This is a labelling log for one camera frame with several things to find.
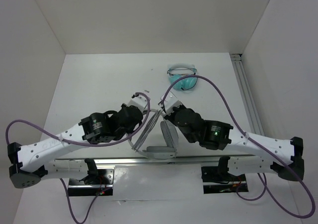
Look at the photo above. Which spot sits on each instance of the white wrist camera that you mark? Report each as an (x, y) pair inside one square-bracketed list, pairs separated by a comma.
[(140, 100), (167, 104)]

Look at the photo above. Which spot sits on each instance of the teal headphones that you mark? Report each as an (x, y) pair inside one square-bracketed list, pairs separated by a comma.
[(178, 74)]

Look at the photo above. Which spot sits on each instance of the aluminium front rail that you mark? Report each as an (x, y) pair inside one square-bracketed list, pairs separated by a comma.
[(108, 162)]

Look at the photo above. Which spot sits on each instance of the grey white headphones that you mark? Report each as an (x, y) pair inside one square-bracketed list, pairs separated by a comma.
[(165, 148)]

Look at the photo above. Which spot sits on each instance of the aluminium side rail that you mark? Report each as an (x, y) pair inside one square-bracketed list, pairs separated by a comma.
[(249, 103)]

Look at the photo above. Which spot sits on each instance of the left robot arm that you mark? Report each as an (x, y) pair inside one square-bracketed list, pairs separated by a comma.
[(38, 161)]

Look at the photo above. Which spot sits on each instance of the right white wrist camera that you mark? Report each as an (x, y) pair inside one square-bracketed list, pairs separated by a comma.
[(167, 104)]

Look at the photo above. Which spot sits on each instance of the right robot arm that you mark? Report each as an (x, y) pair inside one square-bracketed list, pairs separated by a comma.
[(265, 155)]

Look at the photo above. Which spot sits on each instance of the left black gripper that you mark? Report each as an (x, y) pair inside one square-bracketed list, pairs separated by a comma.
[(131, 130)]

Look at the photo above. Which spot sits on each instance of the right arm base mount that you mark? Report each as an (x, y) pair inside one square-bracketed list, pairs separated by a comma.
[(216, 177)]

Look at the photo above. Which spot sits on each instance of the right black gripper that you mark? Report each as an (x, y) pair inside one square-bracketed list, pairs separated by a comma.
[(170, 116)]

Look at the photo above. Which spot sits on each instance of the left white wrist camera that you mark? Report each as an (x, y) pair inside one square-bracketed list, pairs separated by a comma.
[(140, 100)]

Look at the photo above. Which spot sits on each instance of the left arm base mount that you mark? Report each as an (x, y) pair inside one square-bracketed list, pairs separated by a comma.
[(96, 181)]

